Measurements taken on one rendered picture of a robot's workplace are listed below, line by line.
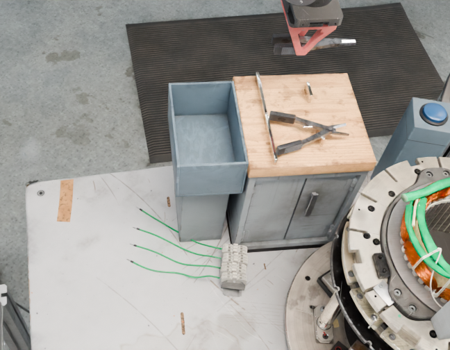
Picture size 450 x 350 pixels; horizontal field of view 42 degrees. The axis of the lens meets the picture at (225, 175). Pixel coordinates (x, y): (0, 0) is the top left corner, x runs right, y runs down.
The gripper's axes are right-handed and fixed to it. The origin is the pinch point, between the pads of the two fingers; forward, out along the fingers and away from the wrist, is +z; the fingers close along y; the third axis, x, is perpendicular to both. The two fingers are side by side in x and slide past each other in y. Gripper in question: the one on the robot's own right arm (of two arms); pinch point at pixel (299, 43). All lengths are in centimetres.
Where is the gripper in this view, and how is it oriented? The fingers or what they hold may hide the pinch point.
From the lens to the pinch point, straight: 90.0
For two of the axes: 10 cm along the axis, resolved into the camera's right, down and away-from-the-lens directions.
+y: 1.4, 8.3, -5.4
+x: 9.9, -0.7, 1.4
